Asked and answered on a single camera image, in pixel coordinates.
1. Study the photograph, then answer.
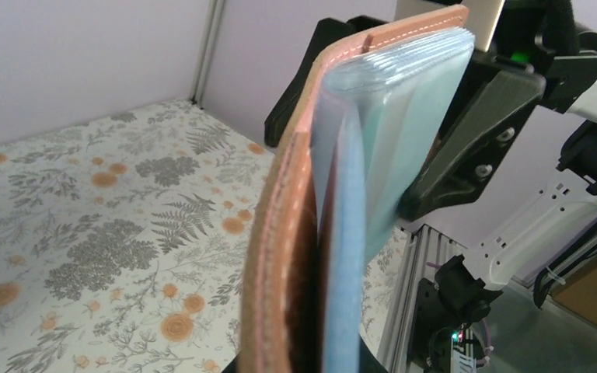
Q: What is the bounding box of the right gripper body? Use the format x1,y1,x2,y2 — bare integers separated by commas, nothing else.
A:
463,1,597,111

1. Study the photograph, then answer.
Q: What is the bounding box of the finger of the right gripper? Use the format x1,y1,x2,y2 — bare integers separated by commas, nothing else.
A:
397,51,546,221
264,16,396,148

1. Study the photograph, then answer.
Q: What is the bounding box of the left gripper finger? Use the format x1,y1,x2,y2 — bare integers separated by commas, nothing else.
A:
224,242,365,372

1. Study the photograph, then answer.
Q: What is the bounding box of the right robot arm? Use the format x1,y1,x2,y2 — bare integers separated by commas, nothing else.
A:
237,1,597,372

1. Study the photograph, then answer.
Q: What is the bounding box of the floral table mat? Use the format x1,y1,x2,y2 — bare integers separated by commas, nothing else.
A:
0,97,413,373

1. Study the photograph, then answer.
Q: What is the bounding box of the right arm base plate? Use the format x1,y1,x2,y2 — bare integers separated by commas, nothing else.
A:
407,278,488,372

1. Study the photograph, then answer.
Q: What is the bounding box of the aluminium rail frame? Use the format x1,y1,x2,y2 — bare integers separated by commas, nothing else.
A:
377,225,459,373

